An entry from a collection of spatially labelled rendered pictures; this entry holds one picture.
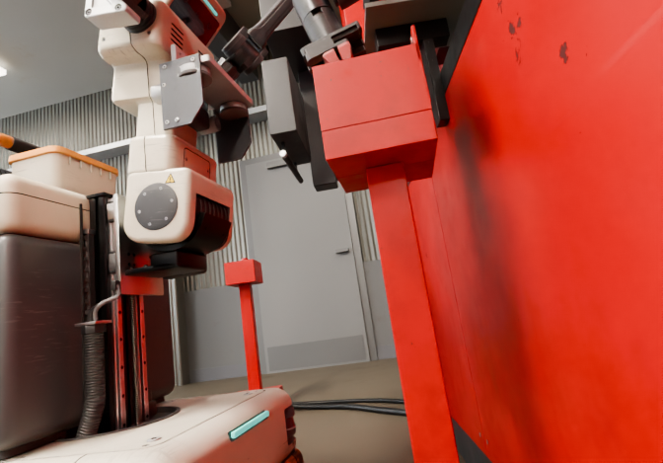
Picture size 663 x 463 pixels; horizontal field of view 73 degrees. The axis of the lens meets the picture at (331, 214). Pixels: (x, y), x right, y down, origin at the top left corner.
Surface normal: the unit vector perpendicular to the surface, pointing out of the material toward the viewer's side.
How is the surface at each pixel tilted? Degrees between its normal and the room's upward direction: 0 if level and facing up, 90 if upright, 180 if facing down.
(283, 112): 90
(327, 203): 90
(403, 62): 90
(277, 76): 90
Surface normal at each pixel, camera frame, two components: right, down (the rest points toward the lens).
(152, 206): -0.23, -0.18
